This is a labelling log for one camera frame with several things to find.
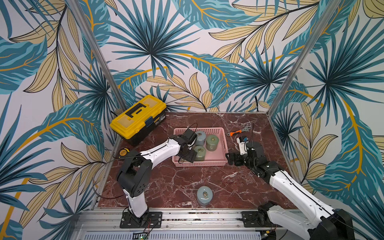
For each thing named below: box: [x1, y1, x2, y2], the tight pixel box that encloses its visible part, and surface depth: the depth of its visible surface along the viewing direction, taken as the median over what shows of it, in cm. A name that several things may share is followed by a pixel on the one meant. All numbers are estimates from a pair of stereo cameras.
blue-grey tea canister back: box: [195, 130, 207, 146], surface depth 97 cm
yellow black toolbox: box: [109, 95, 167, 147], surface depth 97 cm
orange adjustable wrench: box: [226, 126, 252, 137], surface depth 109 cm
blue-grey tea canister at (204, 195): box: [197, 185, 213, 207], surface depth 76 cm
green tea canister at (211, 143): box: [205, 134, 219, 152], surface depth 97 cm
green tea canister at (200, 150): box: [193, 145, 206, 162], surface depth 90 cm
